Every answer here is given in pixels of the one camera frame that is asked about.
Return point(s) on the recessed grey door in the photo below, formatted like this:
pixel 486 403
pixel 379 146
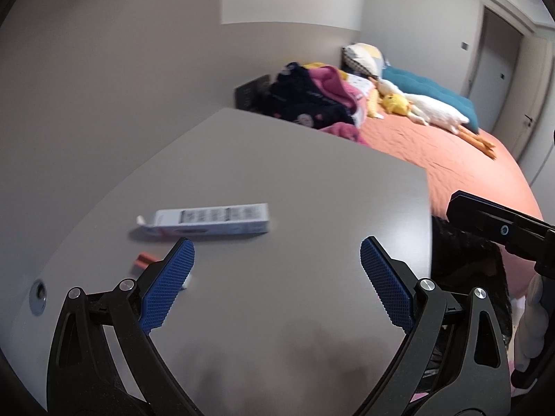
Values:
pixel 494 60

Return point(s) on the white goose plush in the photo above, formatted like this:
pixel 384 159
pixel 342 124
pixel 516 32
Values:
pixel 433 110

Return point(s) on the white carton box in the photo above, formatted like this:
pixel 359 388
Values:
pixel 217 221

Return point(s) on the patterned pillow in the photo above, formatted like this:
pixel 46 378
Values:
pixel 362 56

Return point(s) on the bed with orange sheet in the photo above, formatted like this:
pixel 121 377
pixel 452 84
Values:
pixel 433 151

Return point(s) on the yellow plush toy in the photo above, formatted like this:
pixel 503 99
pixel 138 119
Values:
pixel 396 104

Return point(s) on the pile of clothes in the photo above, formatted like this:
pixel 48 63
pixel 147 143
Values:
pixel 312 95

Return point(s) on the small red wrapper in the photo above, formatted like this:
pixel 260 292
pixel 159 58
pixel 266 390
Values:
pixel 145 261

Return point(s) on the black flat box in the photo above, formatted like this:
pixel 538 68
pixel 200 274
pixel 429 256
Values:
pixel 251 93

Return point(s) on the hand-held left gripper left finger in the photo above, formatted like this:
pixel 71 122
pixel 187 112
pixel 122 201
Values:
pixel 167 286

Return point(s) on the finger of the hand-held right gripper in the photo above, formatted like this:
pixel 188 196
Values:
pixel 477 219

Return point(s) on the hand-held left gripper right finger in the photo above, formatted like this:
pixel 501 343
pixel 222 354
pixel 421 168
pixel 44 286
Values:
pixel 386 286

